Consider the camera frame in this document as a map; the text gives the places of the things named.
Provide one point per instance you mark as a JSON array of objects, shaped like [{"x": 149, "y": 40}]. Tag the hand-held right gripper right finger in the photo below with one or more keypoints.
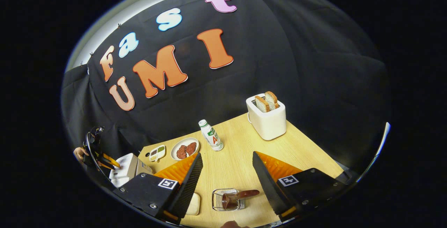
[{"x": 269, "y": 186}]

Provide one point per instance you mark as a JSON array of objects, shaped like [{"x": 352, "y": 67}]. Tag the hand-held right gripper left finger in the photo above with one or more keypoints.
[{"x": 190, "y": 189}]

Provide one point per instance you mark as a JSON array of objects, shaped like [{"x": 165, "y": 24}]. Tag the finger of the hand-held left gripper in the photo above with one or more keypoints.
[
  {"x": 104, "y": 166},
  {"x": 111, "y": 159}
]

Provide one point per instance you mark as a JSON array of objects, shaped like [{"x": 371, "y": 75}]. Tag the clear rice container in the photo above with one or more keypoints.
[{"x": 193, "y": 203}]

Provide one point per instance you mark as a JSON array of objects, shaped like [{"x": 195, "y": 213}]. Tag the white rice cooker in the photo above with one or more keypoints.
[{"x": 129, "y": 168}]

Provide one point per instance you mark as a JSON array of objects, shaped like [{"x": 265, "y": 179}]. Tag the brown meat piece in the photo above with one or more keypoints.
[
  {"x": 191, "y": 148},
  {"x": 181, "y": 152}
]

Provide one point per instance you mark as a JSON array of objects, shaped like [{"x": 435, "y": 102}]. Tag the white divided sauce dish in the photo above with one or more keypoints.
[{"x": 157, "y": 153}]

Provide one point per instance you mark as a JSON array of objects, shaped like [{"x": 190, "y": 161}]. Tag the white round plate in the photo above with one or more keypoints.
[{"x": 193, "y": 141}]

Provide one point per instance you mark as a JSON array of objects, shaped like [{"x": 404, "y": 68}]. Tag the white drink bottle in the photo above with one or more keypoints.
[{"x": 211, "y": 135}]

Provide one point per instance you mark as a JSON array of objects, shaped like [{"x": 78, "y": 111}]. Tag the white toaster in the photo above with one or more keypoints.
[{"x": 269, "y": 125}]

